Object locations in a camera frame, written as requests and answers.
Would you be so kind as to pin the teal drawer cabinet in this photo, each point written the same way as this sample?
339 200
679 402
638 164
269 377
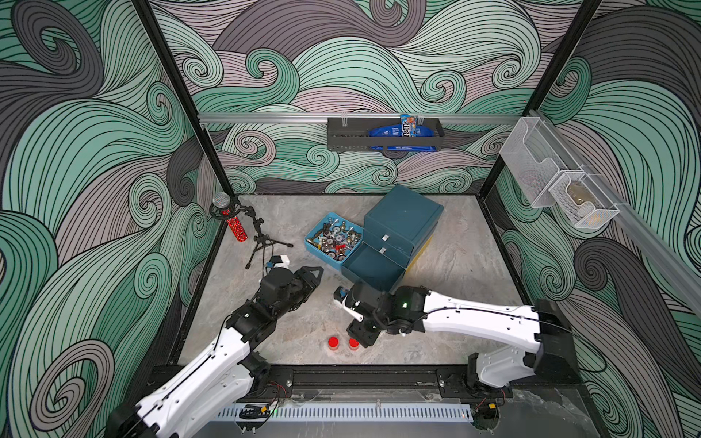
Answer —
395 231

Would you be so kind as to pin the red paint can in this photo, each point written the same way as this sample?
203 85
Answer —
333 343
353 344

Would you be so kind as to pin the black wall basket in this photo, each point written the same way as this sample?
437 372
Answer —
352 135

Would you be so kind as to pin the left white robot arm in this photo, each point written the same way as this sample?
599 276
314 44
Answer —
227 370

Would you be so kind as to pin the blue snack packet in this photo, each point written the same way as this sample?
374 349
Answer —
408 127

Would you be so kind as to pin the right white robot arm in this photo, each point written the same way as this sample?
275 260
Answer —
537 339

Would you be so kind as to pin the clear wall bin large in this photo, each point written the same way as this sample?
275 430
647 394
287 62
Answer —
533 154

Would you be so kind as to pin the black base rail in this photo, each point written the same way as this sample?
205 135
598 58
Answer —
449 381

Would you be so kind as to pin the black tripod with red microphone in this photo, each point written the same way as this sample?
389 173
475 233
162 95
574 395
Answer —
229 209

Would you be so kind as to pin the aluminium wall rail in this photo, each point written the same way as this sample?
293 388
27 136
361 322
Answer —
306 117
673 269

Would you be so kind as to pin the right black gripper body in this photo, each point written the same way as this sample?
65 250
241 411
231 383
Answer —
353 306

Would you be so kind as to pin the aluminium wall rail back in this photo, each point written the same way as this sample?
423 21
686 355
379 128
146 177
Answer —
306 117

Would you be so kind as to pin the aluminium wall rail right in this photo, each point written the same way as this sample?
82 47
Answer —
673 269

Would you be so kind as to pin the white slotted cable duct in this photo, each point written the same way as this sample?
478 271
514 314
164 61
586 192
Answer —
373 413

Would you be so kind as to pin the blue tray of hardware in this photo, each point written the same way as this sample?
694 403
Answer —
334 240

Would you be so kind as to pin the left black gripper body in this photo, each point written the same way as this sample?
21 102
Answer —
298 288

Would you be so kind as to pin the clear wall bin small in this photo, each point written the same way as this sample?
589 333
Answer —
582 201

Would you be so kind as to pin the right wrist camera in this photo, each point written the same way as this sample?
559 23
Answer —
344 300

